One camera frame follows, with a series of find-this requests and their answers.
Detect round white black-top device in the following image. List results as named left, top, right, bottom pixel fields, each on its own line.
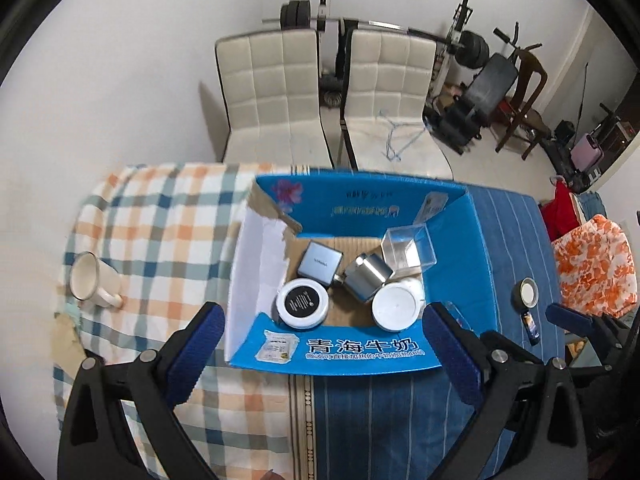
left=276, top=278, right=330, bottom=330

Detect white ceramic mug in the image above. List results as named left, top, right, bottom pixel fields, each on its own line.
left=68, top=252, right=124, bottom=309

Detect beige paper scrap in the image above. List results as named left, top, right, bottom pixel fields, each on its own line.
left=52, top=313, right=86, bottom=378

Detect brown wooden chair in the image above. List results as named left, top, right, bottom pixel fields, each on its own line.
left=495, top=44, right=551, bottom=160

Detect clear plastic box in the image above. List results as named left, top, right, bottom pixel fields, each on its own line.
left=381, top=223, right=437, bottom=276

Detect white round jar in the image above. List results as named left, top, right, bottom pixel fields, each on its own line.
left=371, top=278, right=425, bottom=333

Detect silver metal tin can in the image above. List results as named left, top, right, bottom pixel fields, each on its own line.
left=334, top=252, right=393, bottom=304

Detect blue striped tablecloth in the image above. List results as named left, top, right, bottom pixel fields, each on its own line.
left=311, top=186, right=564, bottom=479

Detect white square charger box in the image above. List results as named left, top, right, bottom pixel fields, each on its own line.
left=297, top=242, right=343, bottom=287

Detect wire clothes hangers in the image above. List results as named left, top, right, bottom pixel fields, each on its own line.
left=378, top=110, right=427, bottom=162

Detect left white leather chair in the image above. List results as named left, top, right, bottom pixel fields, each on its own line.
left=215, top=28, right=333, bottom=168

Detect right white leather chair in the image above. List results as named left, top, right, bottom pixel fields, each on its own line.
left=340, top=28, right=454, bottom=180

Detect pink small suitcase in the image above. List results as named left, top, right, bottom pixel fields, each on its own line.
left=570, top=133, right=603, bottom=172

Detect white leather chair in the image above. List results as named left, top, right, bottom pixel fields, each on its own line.
left=340, top=28, right=454, bottom=180
left=215, top=28, right=333, bottom=168

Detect blue cardboard milk box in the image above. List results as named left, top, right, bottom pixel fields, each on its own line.
left=224, top=171, right=498, bottom=376

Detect black weight bench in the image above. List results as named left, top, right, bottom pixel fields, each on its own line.
left=423, top=53, right=518, bottom=155

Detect red cloth bag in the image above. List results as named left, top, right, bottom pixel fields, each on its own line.
left=540, top=180, right=580, bottom=242

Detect small gold-rim round tin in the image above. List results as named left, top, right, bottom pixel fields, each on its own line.
left=511, top=278, right=539, bottom=312

